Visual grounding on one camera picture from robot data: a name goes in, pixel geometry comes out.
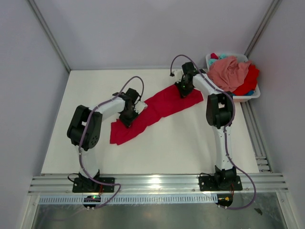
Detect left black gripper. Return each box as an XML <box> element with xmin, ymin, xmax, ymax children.
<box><xmin>118</xmin><ymin>107</ymin><xmax>140</xmax><ymax>128</ymax></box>

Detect crimson red t shirt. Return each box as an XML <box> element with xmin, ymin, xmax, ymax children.
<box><xmin>110</xmin><ymin>85</ymin><xmax>203</xmax><ymax>145</ymax></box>

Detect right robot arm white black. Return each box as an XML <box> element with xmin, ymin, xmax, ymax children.
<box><xmin>170</xmin><ymin>62</ymin><xmax>237</xmax><ymax>190</ymax></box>

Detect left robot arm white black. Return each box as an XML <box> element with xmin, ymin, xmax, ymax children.
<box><xmin>67</xmin><ymin>88</ymin><xmax>142</xmax><ymax>192</ymax></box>

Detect salmon pink t shirt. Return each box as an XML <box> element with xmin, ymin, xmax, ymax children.
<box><xmin>207</xmin><ymin>56</ymin><xmax>252</xmax><ymax>92</ymax></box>

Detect white plastic laundry basket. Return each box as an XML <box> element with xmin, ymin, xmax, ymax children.
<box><xmin>205</xmin><ymin>53</ymin><xmax>261</xmax><ymax>104</ymax></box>

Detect bright red t shirt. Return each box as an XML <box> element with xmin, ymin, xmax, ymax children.
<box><xmin>209</xmin><ymin>52</ymin><xmax>260</xmax><ymax>96</ymax></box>

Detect left controller board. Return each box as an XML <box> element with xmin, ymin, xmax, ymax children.
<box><xmin>82</xmin><ymin>195</ymin><xmax>101</xmax><ymax>208</ymax></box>

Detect controller board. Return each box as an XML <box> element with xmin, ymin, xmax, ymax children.
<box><xmin>82</xmin><ymin>195</ymin><xmax>101</xmax><ymax>208</ymax></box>
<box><xmin>216</xmin><ymin>195</ymin><xmax>233</xmax><ymax>208</ymax></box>

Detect right controller board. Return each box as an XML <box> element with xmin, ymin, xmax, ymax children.
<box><xmin>216</xmin><ymin>195</ymin><xmax>233</xmax><ymax>208</ymax></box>

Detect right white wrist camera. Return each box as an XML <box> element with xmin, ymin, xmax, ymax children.
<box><xmin>170</xmin><ymin>69</ymin><xmax>183</xmax><ymax>81</ymax></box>

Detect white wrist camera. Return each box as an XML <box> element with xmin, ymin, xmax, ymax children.
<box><xmin>170</xmin><ymin>69</ymin><xmax>183</xmax><ymax>81</ymax></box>
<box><xmin>134</xmin><ymin>101</ymin><xmax>148</xmax><ymax>114</ymax></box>

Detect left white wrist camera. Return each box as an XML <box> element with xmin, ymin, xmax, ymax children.
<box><xmin>134</xmin><ymin>101</ymin><xmax>148</xmax><ymax>114</ymax></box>

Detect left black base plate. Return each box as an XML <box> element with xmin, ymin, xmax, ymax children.
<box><xmin>72</xmin><ymin>177</ymin><xmax>115</xmax><ymax>193</ymax></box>

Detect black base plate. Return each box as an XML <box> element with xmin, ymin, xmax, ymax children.
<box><xmin>72</xmin><ymin>177</ymin><xmax>115</xmax><ymax>193</ymax></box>
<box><xmin>198</xmin><ymin>173</ymin><xmax>243</xmax><ymax>191</ymax></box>

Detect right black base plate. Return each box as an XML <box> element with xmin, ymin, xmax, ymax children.
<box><xmin>198</xmin><ymin>173</ymin><xmax>243</xmax><ymax>191</ymax></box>

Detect aluminium side rail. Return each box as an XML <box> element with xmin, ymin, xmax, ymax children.
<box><xmin>241</xmin><ymin>101</ymin><xmax>273</xmax><ymax>173</ymax></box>

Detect grey slotted cable duct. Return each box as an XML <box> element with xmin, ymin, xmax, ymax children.
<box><xmin>38</xmin><ymin>193</ymin><xmax>217</xmax><ymax>205</ymax></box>

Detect right corner aluminium post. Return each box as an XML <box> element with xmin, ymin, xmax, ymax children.
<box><xmin>244</xmin><ymin>0</ymin><xmax>282</xmax><ymax>58</ymax></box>

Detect corner aluminium post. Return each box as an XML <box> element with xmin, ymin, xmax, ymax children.
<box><xmin>26</xmin><ymin>0</ymin><xmax>71</xmax><ymax>73</ymax></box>
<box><xmin>244</xmin><ymin>0</ymin><xmax>282</xmax><ymax>58</ymax></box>

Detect aluminium front rail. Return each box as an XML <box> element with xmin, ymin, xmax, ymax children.
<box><xmin>28</xmin><ymin>173</ymin><xmax>288</xmax><ymax>195</ymax></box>

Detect left corner aluminium post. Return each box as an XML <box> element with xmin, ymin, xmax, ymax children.
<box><xmin>26</xmin><ymin>0</ymin><xmax>71</xmax><ymax>73</ymax></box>

